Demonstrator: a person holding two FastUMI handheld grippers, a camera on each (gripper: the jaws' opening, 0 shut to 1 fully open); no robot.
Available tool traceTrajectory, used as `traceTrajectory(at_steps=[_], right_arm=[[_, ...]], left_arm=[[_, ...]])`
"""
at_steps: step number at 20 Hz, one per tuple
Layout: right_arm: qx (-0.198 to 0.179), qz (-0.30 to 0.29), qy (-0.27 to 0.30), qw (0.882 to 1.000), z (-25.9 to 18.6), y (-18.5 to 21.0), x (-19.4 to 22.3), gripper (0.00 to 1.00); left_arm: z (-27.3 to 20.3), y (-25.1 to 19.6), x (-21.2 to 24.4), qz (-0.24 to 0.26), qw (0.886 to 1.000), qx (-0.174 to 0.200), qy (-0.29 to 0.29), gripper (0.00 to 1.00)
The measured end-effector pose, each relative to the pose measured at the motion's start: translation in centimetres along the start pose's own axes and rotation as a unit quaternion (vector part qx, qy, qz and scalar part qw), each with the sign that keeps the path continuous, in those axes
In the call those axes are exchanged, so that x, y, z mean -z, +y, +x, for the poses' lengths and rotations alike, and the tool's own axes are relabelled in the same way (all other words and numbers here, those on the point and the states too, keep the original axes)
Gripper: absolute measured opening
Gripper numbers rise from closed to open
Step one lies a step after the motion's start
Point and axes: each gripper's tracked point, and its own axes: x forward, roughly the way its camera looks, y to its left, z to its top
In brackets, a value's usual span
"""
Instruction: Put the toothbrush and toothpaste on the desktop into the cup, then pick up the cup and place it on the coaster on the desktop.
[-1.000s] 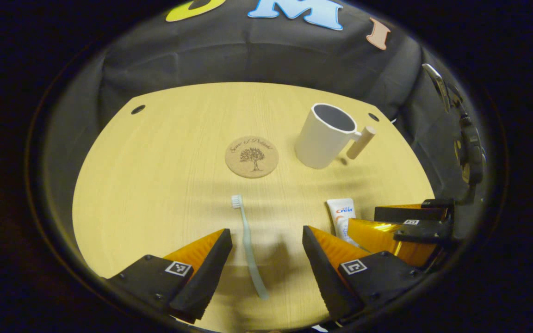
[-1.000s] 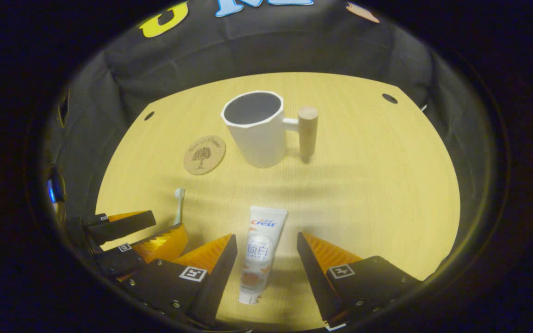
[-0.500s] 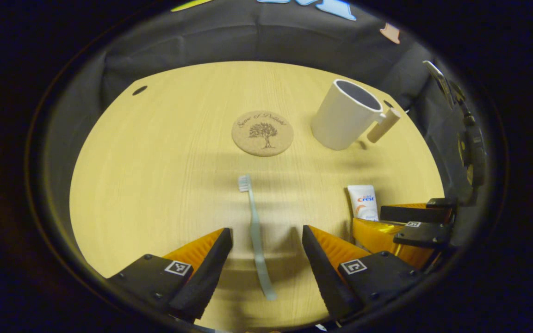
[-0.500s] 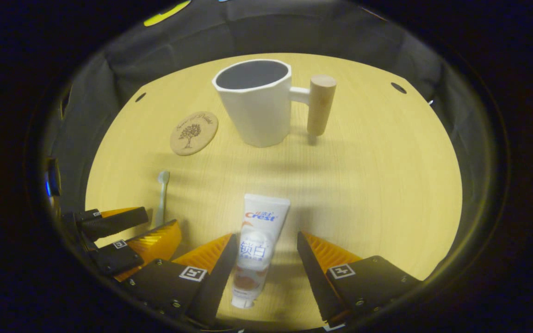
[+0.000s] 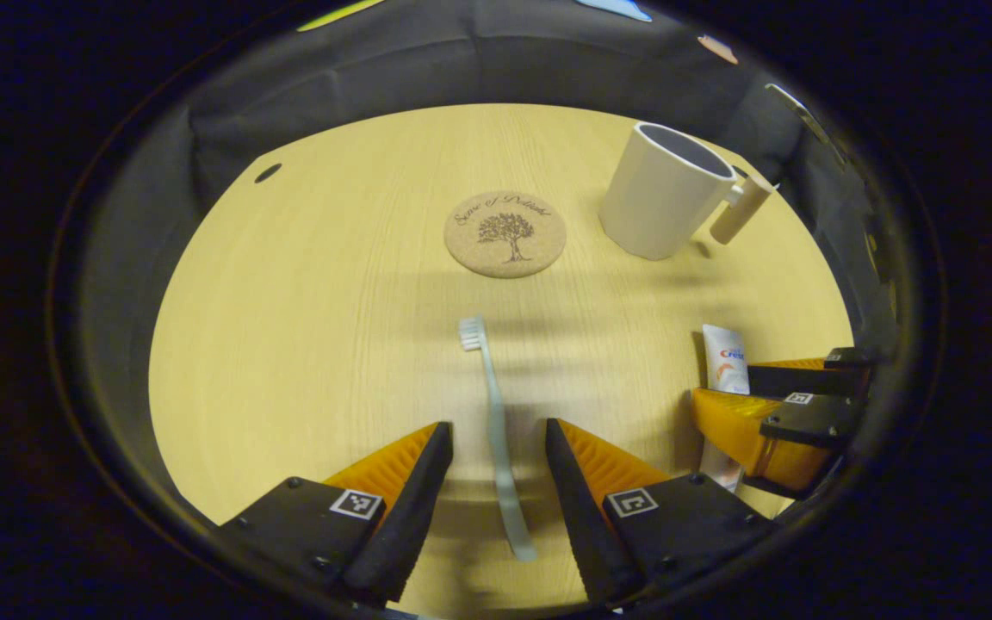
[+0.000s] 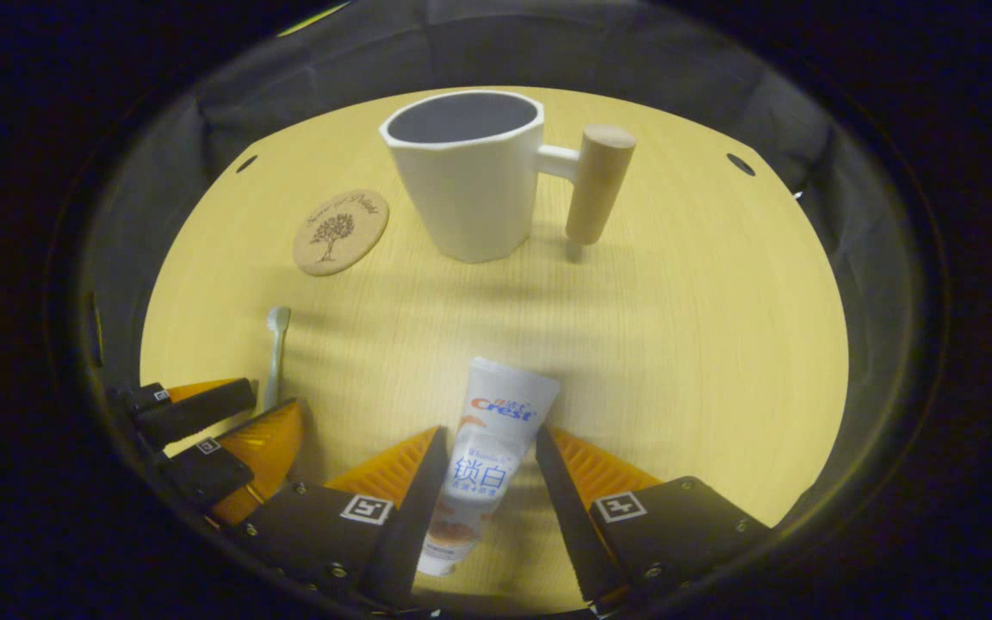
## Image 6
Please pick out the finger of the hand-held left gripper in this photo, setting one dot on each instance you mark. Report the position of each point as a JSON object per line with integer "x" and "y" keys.
{"x": 212, "y": 472}
{"x": 195, "y": 409}

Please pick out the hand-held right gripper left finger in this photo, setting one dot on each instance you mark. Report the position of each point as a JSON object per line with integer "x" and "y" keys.
{"x": 414, "y": 517}

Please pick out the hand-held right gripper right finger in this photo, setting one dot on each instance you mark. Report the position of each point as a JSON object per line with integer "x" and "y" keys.
{"x": 565, "y": 517}

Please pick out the pale green toothbrush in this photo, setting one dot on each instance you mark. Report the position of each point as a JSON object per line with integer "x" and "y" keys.
{"x": 275, "y": 353}

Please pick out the white toothpaste tube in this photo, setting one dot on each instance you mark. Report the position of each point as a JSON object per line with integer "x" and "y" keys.
{"x": 496, "y": 430}

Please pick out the round cork coaster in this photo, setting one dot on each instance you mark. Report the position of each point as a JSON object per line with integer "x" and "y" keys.
{"x": 341, "y": 232}

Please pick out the wooden desktop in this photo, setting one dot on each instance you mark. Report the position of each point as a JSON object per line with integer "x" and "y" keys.
{"x": 677, "y": 344}

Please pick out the black backdrop cloth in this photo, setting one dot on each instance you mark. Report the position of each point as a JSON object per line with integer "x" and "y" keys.
{"x": 634, "y": 52}

